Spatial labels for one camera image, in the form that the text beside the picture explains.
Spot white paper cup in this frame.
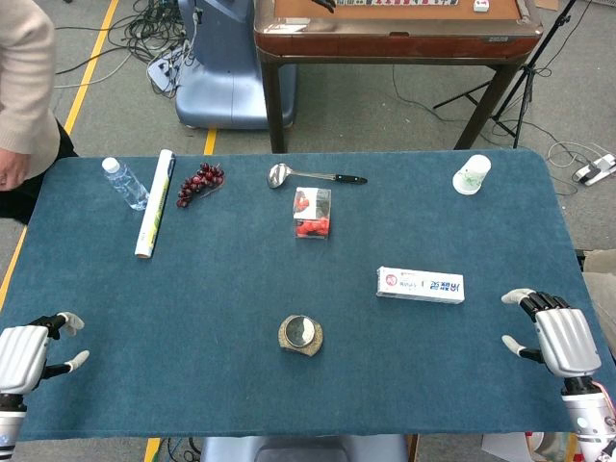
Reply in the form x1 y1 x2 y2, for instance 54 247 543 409
451 154 493 196

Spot white power strip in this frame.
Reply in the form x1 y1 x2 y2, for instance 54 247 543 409
146 45 190 90

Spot dark red grape bunch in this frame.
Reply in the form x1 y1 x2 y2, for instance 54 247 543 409
175 162 226 210

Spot tangled black floor cables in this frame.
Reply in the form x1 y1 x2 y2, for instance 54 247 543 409
53 0 198 100

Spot blue table cloth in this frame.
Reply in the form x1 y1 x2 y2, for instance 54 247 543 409
0 147 616 442

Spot clear plastic water bottle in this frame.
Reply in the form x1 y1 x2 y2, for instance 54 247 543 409
101 157 151 212

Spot round stone ashtray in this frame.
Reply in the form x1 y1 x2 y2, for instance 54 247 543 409
277 314 324 358

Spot white toothpaste box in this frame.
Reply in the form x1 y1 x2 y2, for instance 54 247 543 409
375 266 466 305

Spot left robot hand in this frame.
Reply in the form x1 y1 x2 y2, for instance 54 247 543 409
0 311 90 396

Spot brown mahjong table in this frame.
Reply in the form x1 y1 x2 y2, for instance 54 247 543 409
253 0 544 154

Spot steel ladle with black handle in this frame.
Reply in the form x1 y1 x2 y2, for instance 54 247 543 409
267 163 369 190

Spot white rolled wrap tube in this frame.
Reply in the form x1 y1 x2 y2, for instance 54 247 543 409
134 148 176 261

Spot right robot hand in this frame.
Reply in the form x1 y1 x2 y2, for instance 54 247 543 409
500 288 603 392

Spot blue grey robot torso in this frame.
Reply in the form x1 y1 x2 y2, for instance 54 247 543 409
198 434 410 462

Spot person in beige sweater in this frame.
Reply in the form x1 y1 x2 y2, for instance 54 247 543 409
0 0 79 225

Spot black tripod stand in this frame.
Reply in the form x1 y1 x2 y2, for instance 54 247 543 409
432 0 578 149

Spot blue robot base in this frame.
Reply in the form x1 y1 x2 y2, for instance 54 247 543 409
174 0 297 131

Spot clear box with red contents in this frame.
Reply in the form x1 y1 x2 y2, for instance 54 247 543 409
292 186 333 240

